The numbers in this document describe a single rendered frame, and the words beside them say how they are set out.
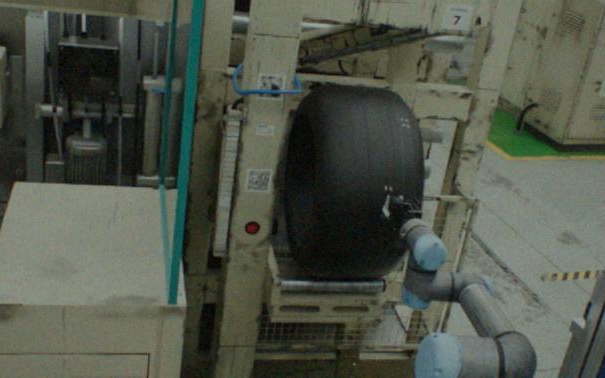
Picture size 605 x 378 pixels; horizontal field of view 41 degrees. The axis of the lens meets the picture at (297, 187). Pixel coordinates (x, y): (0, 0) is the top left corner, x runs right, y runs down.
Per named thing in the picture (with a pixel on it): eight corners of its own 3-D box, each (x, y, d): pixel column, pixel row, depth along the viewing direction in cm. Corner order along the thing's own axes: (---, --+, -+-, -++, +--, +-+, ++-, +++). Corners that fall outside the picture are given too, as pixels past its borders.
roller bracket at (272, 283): (269, 307, 242) (273, 279, 238) (251, 242, 277) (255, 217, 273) (280, 307, 243) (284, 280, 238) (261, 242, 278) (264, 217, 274)
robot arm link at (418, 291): (446, 314, 196) (455, 274, 193) (402, 310, 195) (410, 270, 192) (439, 299, 204) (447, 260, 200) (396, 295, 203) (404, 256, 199)
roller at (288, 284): (275, 293, 246) (278, 285, 242) (274, 281, 249) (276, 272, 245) (383, 295, 254) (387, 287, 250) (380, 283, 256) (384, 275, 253)
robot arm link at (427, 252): (414, 274, 190) (421, 241, 187) (400, 254, 200) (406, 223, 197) (445, 275, 191) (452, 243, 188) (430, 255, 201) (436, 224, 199)
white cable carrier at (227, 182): (213, 256, 245) (229, 110, 225) (211, 248, 249) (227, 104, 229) (227, 256, 246) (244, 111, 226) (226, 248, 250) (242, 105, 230)
